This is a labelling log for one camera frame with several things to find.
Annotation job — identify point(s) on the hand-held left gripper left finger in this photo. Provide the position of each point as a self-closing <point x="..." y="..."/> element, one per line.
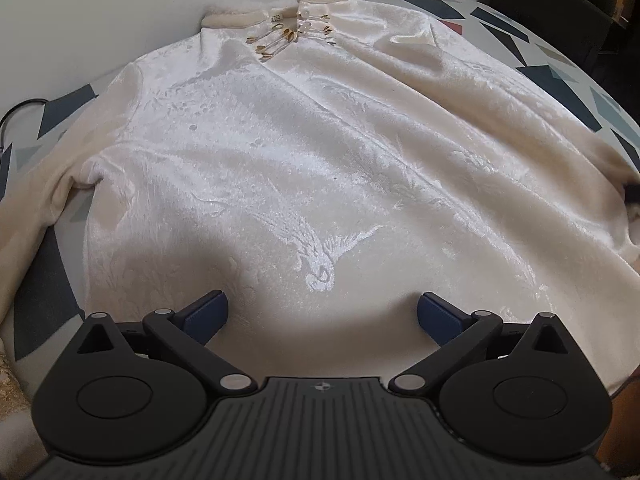
<point x="206" y="316"/>

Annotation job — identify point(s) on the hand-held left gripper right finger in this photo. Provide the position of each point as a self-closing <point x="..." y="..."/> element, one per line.
<point x="436" y="317"/>

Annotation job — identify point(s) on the white velvet embroidered garment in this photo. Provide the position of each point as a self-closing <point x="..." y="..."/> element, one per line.
<point x="320" y="170"/>

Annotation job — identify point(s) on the beige lace cloth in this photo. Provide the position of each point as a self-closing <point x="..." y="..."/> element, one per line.
<point x="12" y="375"/>

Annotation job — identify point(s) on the dark rectangular object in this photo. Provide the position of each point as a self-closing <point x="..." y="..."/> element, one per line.
<point x="550" y="15"/>

